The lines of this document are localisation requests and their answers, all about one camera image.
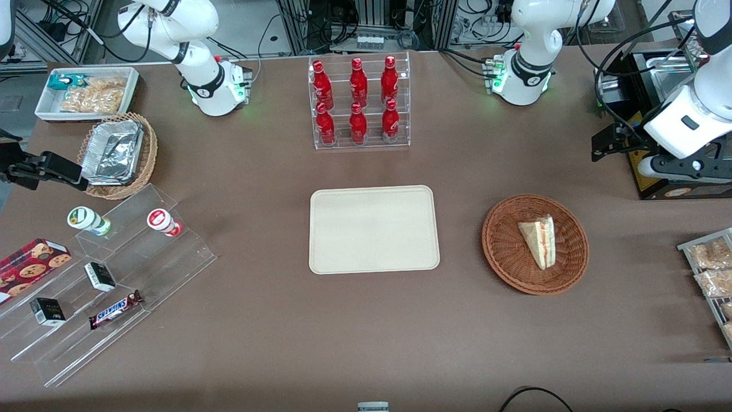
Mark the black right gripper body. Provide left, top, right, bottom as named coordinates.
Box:
left=0, top=129, right=45, bottom=189

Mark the clear bag of crackers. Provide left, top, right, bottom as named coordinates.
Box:
left=85, top=77, right=127, bottom=93
left=59, top=87, right=125, bottom=114

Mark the red cola bottle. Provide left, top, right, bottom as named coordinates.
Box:
left=312, top=60, right=335, bottom=110
left=381, top=56, right=399, bottom=106
left=381, top=98, right=400, bottom=143
left=316, top=102, right=336, bottom=145
left=350, top=57, right=368, bottom=108
left=349, top=102, right=368, bottom=145

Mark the white rectangular bin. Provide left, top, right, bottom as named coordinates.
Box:
left=34, top=66, right=140, bottom=123

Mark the aluminium foil tray stack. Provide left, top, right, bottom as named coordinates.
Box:
left=81, top=119, right=145, bottom=186

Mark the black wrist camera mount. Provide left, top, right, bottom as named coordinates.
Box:
left=637, top=150, right=732, bottom=184

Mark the red chocolate cookie box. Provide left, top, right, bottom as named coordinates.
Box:
left=0, top=238, right=73, bottom=304

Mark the triangular sandwich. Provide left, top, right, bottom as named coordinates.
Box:
left=518, top=215, right=556, bottom=271

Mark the large brown wicker basket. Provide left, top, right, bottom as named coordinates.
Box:
left=482, top=195, right=590, bottom=296

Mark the grey snack rack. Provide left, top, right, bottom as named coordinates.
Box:
left=678, top=228, right=732, bottom=350

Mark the red lid yogurt cup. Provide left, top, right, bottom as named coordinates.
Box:
left=146, top=208, right=183, bottom=237

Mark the black table edge cable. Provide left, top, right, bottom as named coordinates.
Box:
left=498, top=387, right=575, bottom=412

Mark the teal snack packet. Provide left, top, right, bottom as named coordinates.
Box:
left=47, top=73, right=90, bottom=92

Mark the small tan wicker basket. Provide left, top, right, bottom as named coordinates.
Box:
left=77, top=112, right=158, bottom=200

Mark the aluminium equipment frame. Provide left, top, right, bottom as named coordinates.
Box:
left=274, top=0, right=459, bottom=56

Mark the beige rectangular tray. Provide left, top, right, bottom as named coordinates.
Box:
left=309, top=185, right=440, bottom=275

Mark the green lid yogurt cup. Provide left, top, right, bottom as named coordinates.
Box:
left=67, top=206, right=112, bottom=237

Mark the clear acrylic stepped display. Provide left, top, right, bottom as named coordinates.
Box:
left=0, top=183, right=218, bottom=388

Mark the steel food pan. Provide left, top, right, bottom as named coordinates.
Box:
left=649, top=54, right=696, bottom=101

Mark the snickers chocolate bar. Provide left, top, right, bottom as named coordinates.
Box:
left=89, top=290, right=144, bottom=330

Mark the small black box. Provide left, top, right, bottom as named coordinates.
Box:
left=30, top=298, right=66, bottom=327
left=84, top=262, right=117, bottom=292

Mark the clear acrylic bottle rack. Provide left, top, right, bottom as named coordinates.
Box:
left=308, top=51, right=411, bottom=150

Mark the black hot food display case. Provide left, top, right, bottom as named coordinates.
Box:
left=595, top=49, right=732, bottom=201

